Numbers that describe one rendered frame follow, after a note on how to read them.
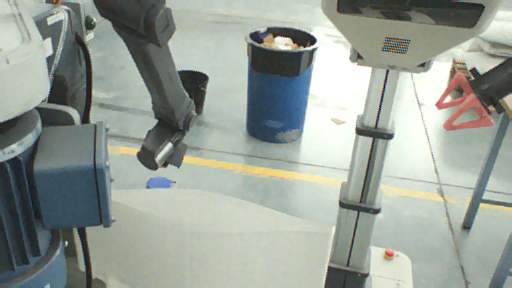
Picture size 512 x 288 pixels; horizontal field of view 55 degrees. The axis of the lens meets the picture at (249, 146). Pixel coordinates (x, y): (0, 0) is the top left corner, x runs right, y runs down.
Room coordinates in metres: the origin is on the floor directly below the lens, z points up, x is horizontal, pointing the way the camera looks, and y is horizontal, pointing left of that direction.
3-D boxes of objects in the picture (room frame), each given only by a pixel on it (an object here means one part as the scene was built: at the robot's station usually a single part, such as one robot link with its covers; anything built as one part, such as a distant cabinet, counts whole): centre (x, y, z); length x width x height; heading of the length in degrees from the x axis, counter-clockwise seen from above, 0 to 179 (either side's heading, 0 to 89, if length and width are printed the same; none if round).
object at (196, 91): (3.22, 0.46, 0.13); 0.30 x 0.30 x 0.26
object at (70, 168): (0.47, 0.20, 1.25); 0.10 x 0.08 x 0.12; 16
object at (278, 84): (3.02, -0.17, 0.32); 0.51 x 0.48 x 0.65; 171
